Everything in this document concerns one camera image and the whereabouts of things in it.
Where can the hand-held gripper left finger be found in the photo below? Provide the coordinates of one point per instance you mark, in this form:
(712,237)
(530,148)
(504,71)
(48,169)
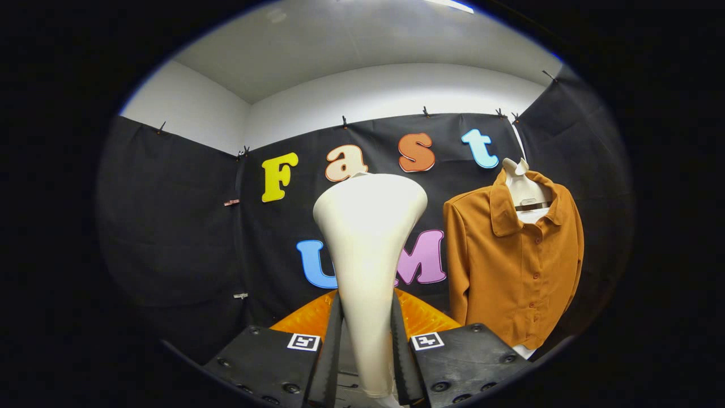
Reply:
(331,362)

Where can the white clothes hanger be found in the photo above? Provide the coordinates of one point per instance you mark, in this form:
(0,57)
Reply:
(524,184)

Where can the orange button shirt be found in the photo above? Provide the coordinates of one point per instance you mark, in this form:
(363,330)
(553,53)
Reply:
(510,272)

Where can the long ceiling light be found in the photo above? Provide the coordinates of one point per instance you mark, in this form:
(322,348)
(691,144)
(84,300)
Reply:
(450,5)

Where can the white garment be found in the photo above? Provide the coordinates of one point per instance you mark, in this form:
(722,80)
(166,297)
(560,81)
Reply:
(532,214)

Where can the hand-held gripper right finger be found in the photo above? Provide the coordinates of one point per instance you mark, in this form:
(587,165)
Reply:
(401,362)

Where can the white garment steamer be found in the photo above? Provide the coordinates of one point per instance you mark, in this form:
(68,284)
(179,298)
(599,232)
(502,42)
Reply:
(368,255)

